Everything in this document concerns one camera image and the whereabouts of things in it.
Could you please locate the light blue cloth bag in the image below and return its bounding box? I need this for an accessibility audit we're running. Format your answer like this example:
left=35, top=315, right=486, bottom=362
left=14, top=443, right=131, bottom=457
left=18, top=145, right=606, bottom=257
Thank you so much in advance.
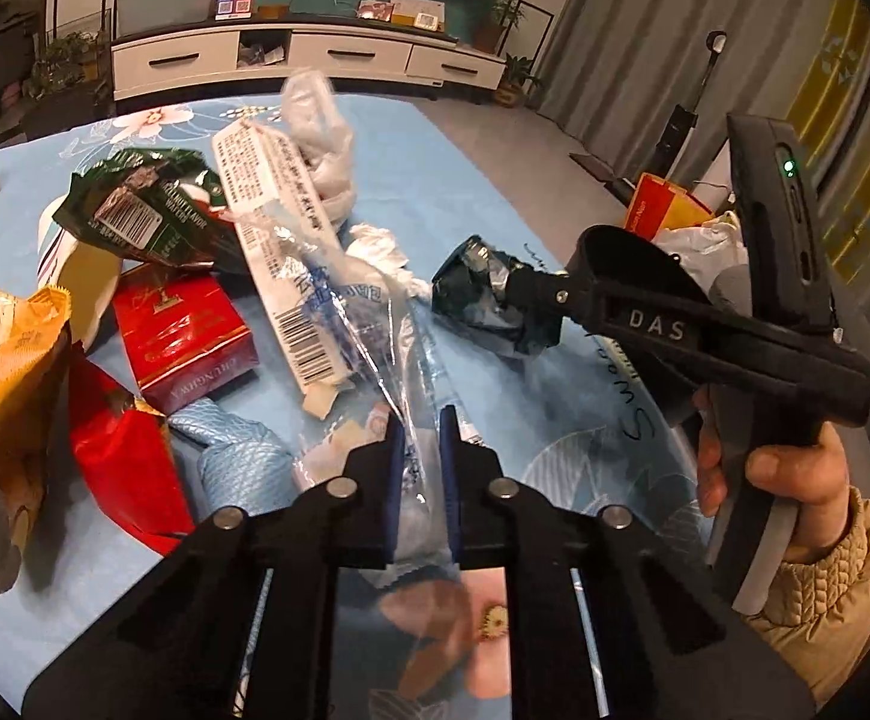
left=168, top=398, right=298, bottom=520

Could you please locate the red foil wrapper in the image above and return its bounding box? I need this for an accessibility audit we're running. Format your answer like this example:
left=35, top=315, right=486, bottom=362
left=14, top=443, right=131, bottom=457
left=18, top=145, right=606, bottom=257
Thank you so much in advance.
left=67, top=346, right=194, bottom=556

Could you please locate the red cigarette box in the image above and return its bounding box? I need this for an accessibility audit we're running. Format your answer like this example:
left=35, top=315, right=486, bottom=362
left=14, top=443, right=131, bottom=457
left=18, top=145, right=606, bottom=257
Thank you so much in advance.
left=111, top=263, right=259, bottom=415

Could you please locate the dark teal foil wrapper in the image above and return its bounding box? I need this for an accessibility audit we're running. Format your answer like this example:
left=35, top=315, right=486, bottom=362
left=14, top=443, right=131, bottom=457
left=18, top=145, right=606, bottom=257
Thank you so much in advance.
left=430, top=234, right=562, bottom=358

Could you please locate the yellow snack bag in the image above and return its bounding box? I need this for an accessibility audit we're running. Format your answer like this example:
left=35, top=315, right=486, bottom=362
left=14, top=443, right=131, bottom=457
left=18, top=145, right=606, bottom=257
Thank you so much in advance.
left=0, top=286, right=71, bottom=594

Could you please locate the dark green snack bag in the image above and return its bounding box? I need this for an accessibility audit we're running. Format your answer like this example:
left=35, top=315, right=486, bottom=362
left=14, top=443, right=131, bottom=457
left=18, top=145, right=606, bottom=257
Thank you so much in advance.
left=53, top=148, right=248, bottom=275

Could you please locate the clear printed plastic bag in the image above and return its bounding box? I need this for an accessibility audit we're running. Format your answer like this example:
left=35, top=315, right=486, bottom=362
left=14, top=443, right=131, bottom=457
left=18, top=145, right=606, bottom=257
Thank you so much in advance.
left=210, top=68, right=475, bottom=564

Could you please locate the striped paper cup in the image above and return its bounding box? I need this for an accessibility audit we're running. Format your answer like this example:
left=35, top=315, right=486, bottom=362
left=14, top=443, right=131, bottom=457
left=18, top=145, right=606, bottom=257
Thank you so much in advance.
left=37, top=195, right=122, bottom=353

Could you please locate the white plastic bag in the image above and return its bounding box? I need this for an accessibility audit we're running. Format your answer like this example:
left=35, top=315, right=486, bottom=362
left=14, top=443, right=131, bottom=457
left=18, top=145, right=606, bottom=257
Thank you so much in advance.
left=653, top=211, right=748, bottom=293

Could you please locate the red yellow shopping bag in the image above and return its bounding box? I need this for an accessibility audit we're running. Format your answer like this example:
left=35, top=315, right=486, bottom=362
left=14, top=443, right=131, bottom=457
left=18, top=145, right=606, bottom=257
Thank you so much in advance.
left=624, top=172, right=713, bottom=241

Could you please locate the upright vacuum cleaner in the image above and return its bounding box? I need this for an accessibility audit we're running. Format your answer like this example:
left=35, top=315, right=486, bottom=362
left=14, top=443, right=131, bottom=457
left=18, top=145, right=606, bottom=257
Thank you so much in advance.
left=643, top=29, right=728, bottom=179

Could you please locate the floral blue tablecloth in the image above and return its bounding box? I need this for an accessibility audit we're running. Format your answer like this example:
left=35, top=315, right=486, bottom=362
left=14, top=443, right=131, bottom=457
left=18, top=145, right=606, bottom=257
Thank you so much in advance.
left=0, top=95, right=709, bottom=718

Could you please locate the potted plant on floor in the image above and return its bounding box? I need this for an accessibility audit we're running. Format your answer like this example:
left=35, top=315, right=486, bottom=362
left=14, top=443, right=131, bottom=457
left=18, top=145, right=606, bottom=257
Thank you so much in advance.
left=494, top=54, right=542, bottom=109

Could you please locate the potted plant on cabinet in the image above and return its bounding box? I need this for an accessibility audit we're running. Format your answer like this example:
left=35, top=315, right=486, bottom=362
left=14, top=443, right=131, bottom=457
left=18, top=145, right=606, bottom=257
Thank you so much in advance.
left=471, top=0, right=523, bottom=54

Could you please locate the white tv cabinet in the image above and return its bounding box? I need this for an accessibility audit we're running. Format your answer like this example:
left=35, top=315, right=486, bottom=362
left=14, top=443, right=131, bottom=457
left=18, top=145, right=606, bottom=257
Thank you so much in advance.
left=111, top=20, right=505, bottom=103

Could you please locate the plants stand at left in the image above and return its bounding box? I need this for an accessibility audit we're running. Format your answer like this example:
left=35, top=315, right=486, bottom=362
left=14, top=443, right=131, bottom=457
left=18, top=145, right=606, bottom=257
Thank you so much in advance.
left=20, top=31, right=115, bottom=142

